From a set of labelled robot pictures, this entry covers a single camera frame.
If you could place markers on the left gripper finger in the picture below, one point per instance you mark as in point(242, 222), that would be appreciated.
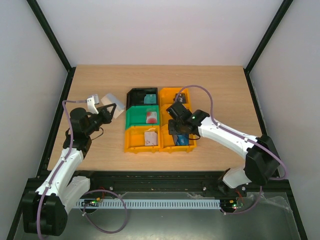
point(108, 107)
point(113, 113)

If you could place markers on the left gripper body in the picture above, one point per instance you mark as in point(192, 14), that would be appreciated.
point(105, 120)

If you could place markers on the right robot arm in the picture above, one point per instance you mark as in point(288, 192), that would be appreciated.
point(261, 158)

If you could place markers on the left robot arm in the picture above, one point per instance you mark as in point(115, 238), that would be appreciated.
point(45, 211)

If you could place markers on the red white card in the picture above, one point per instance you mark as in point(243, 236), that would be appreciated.
point(151, 117)

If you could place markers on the teal card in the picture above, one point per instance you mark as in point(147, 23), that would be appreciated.
point(150, 99)

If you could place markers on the dark blue card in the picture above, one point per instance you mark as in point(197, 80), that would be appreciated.
point(181, 98)

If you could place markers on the green bin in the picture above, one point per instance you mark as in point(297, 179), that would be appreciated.
point(136, 115)

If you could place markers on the yellow bin front left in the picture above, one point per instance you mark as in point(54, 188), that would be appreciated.
point(134, 141)

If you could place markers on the yellow bin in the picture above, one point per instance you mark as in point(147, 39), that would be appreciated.
point(134, 141)
point(164, 115)
point(167, 142)
point(166, 95)

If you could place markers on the black bin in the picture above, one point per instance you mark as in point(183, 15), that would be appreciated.
point(135, 97)

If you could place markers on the yellow bin middle right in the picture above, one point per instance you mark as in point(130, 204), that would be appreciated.
point(164, 115)

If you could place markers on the yellow bin back right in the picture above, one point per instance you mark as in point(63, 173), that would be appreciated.
point(166, 95)

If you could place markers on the yellow bin front right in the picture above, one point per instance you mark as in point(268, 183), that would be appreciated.
point(167, 142)

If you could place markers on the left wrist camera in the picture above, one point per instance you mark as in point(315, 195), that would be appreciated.
point(92, 101)

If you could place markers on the black aluminium frame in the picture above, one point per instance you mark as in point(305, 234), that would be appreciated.
point(137, 181)

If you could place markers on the grey cable duct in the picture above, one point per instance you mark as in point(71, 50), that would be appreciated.
point(157, 204)

